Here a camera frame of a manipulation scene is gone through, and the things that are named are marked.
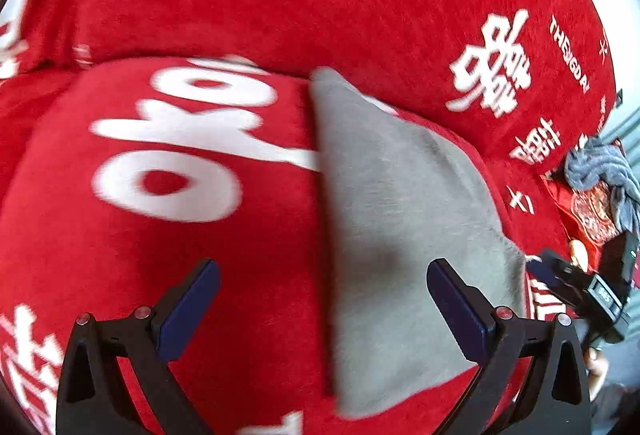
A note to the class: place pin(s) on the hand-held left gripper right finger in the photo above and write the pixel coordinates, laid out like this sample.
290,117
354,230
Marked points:
457,307

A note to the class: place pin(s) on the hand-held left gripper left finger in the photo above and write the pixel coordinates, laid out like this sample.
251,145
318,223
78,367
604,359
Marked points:
189,305

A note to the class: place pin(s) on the person's right hand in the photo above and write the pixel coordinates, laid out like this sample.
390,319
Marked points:
596,372

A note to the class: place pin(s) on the grey small cloth garment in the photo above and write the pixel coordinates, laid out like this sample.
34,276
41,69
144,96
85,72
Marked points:
395,215

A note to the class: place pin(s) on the grey-blue towel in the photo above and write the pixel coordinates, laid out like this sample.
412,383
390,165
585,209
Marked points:
605,175

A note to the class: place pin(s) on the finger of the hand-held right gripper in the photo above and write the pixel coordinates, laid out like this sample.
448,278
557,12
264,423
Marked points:
557,272

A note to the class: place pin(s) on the red bag with round print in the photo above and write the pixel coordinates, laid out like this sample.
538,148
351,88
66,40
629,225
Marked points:
587,215

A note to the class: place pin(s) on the red printed sofa cover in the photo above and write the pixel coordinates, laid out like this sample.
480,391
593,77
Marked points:
310,0

